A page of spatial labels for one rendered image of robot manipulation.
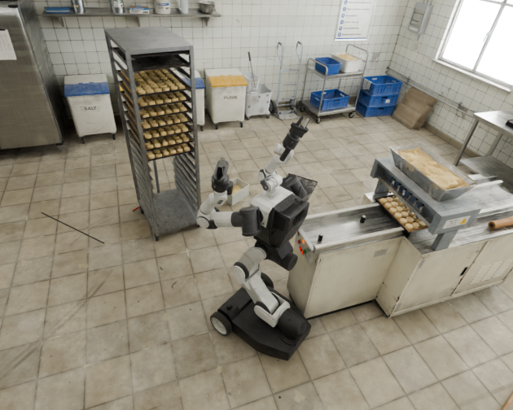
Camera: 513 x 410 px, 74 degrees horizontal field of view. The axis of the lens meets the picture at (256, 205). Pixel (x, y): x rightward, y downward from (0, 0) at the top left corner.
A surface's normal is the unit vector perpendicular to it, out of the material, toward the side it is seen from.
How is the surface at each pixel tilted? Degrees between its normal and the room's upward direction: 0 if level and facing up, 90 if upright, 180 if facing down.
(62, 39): 90
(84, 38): 90
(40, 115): 90
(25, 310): 0
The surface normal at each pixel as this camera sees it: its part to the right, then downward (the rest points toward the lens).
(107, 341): 0.07, -0.78
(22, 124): 0.34, 0.60
